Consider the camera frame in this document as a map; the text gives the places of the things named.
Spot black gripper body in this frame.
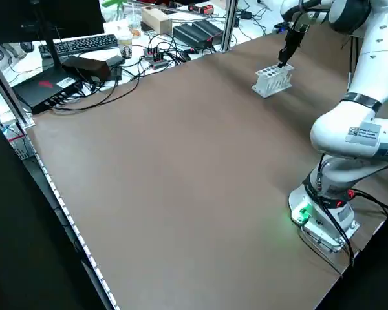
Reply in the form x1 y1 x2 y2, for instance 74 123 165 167
284 27 305 54

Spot white test tube rack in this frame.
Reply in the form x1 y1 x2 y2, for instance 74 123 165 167
251 63 294 98

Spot black power supply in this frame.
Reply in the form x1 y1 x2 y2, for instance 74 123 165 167
192 19 224 45
173 22 211 48

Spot black plug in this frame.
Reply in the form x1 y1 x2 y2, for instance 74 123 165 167
180 48 200 62

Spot red and black tool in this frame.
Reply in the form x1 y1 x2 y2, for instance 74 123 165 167
187 3 214 14

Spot black usb hub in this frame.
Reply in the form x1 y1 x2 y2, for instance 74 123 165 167
150 56 169 70
143 46 164 61

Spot cardboard box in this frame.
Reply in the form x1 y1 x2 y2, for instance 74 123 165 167
141 6 173 35

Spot clear plastic cup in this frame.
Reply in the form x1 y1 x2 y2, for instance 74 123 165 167
126 13 144 39

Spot small black power adapter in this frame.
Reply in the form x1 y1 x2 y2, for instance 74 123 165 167
105 55 125 81

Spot dark brown power brick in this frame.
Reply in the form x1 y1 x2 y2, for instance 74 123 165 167
61 55 111 84

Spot black keyboard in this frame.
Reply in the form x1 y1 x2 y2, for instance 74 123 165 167
38 34 120 59

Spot black computer monitor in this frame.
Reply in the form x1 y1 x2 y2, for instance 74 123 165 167
0 0 106 70

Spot black box with red logo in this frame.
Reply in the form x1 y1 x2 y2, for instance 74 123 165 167
12 68 85 114

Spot aluminium frame post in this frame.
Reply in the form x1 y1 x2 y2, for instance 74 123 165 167
220 0 241 52
0 48 36 129

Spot black arm base cable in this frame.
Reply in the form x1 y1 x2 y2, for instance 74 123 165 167
316 154 356 269
350 190 388 217

